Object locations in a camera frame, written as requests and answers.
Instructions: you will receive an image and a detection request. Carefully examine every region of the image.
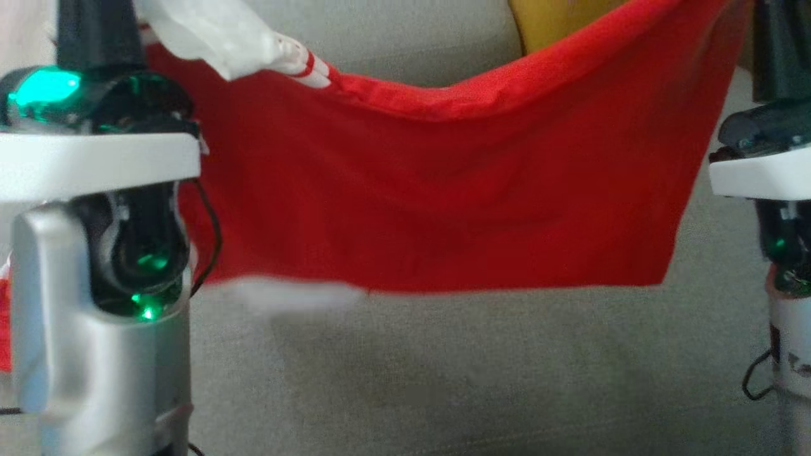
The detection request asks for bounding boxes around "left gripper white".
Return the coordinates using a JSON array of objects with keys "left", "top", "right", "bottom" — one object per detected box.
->
[{"left": 0, "top": 0, "right": 202, "bottom": 320}]

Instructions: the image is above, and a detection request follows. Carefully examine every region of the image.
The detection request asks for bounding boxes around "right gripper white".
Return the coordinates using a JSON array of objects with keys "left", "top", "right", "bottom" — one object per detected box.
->
[{"left": 708, "top": 0, "right": 811, "bottom": 295}]

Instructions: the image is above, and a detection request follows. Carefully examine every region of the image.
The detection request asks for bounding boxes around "red shirt with white trim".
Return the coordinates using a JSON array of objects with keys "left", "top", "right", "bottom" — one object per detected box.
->
[{"left": 133, "top": 0, "right": 753, "bottom": 312}]

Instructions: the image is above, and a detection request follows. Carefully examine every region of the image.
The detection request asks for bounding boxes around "yellow sofa cushion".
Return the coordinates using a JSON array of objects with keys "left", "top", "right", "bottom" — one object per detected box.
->
[{"left": 509, "top": 0, "right": 634, "bottom": 56}]

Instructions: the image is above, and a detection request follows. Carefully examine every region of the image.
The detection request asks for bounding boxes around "grey sofa back cushion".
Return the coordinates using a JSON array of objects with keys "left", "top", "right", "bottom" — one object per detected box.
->
[{"left": 241, "top": 0, "right": 527, "bottom": 88}]

